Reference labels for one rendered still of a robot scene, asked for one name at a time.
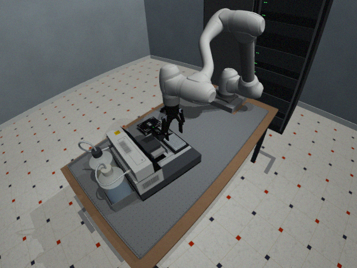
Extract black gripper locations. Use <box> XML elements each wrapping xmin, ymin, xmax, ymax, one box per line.
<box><xmin>161</xmin><ymin>105</ymin><xmax>185</xmax><ymax>141</ymax></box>

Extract grey bottle with blue liquid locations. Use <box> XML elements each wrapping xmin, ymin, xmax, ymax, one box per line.
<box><xmin>98</xmin><ymin>164</ymin><xmax>132</xmax><ymax>204</ymax></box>

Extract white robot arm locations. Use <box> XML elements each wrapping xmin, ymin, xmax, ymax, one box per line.
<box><xmin>159</xmin><ymin>8</ymin><xmax>265</xmax><ymax>107</ymax></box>

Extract clear bottle with black cap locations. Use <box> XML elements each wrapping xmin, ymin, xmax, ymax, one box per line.
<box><xmin>89</xmin><ymin>147</ymin><xmax>117</xmax><ymax>178</ymax></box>

